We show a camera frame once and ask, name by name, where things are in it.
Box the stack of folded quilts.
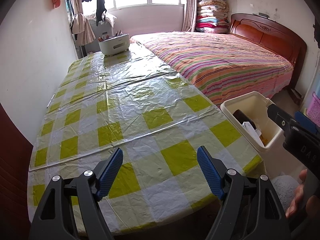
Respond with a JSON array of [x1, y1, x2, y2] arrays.
[[195, 0, 230, 34]]

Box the blue storage box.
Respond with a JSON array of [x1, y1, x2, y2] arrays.
[[294, 111, 319, 135]]

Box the white plastic pen basket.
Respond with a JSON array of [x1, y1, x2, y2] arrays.
[[99, 34, 130, 56]]

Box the dark coats on right wall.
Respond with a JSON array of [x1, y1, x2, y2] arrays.
[[313, 18, 320, 48]]

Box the person's right hand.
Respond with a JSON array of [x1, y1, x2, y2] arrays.
[[285, 169, 320, 220]]

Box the pink curtain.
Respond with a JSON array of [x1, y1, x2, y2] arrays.
[[182, 0, 197, 32], [70, 0, 95, 46]]

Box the red wooden door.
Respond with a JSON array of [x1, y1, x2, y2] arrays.
[[1, 107, 33, 239]]

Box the striped pink bed cover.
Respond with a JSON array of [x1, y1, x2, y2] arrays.
[[130, 31, 293, 106]]

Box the brown bottle white cap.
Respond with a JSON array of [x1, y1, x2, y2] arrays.
[[233, 109, 257, 130]]

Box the grey fuzzy stool cushion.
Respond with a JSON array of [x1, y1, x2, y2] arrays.
[[271, 175, 299, 212]]

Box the black garment hanging low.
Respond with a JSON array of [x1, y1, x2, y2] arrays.
[[95, 0, 106, 26]]

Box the left pink curtain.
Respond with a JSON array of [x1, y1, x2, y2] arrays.
[[70, 0, 95, 46]]

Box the right pink curtain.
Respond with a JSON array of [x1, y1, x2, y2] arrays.
[[182, 0, 197, 32]]

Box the white standing heater appliance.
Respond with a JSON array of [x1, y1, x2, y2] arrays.
[[85, 20, 113, 53]]

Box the red wooden headboard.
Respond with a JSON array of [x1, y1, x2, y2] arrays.
[[229, 13, 307, 89]]

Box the cream plastic trash bin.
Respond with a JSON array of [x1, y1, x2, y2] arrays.
[[220, 90, 284, 153]]

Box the pink storage basket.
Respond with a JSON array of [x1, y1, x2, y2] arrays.
[[306, 92, 320, 126]]

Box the golden foil snack bag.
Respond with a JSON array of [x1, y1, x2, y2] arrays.
[[259, 135, 268, 146]]

